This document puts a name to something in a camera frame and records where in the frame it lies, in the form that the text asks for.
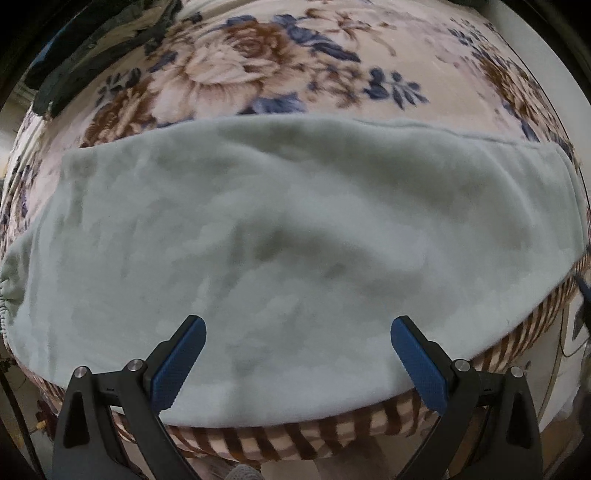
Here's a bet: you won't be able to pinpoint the light green fleece pants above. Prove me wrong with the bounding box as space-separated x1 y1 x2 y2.
1 114 588 428

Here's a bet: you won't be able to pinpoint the floral bed blanket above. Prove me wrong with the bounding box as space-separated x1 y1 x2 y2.
0 0 591 462

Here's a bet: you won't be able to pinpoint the white headboard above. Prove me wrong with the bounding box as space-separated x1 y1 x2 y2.
481 1 590 161

